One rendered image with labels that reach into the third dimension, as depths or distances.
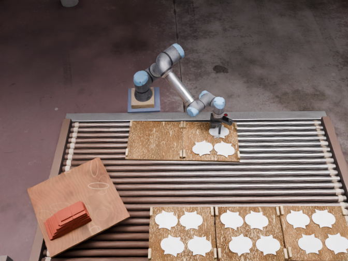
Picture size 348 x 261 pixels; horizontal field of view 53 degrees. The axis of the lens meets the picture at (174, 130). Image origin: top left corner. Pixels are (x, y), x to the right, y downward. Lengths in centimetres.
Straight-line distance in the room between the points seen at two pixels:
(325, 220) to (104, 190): 142
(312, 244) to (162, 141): 121
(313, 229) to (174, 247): 87
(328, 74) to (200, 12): 204
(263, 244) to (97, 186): 110
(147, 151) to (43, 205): 78
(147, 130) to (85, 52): 246
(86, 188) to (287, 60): 331
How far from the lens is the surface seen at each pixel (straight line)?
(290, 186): 253
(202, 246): 222
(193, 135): 263
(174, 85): 237
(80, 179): 239
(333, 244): 241
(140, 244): 226
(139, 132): 266
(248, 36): 509
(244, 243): 226
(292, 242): 234
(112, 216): 222
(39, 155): 392
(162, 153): 253
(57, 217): 216
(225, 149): 256
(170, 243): 222
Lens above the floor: 304
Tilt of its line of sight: 53 degrees down
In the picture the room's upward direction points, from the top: 1 degrees counter-clockwise
